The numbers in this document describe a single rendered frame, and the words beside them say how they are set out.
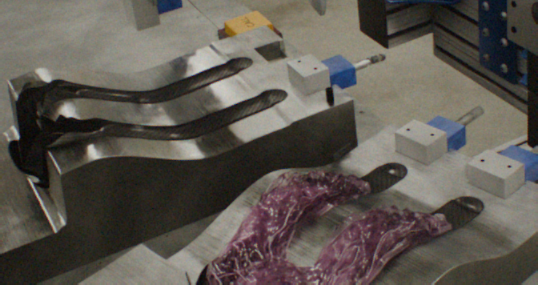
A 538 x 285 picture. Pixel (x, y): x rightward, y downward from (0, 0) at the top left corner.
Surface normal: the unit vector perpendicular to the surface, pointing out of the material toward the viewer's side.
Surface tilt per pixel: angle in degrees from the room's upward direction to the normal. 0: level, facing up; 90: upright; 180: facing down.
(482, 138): 0
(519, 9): 90
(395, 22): 90
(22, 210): 0
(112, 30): 0
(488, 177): 90
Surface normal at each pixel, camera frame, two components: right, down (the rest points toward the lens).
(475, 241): 0.14, -0.94
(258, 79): -0.13, -0.83
